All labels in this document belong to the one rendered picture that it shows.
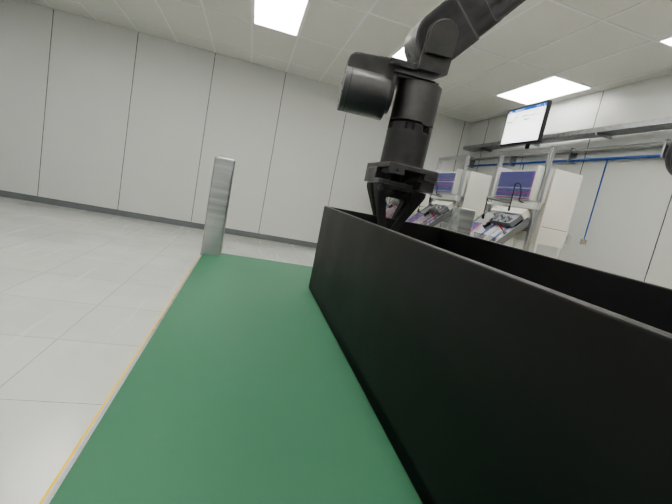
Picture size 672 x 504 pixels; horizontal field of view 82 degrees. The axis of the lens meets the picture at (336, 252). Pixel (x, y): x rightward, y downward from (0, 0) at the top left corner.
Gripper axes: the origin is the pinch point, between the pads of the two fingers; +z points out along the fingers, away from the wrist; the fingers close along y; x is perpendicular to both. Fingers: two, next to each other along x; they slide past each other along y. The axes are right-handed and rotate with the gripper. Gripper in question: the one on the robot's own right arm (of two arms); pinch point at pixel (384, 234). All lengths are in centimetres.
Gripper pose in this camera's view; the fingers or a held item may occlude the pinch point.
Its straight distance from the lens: 52.9
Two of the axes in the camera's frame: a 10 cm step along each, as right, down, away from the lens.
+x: 9.5, 1.7, 2.5
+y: 2.1, 1.9, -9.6
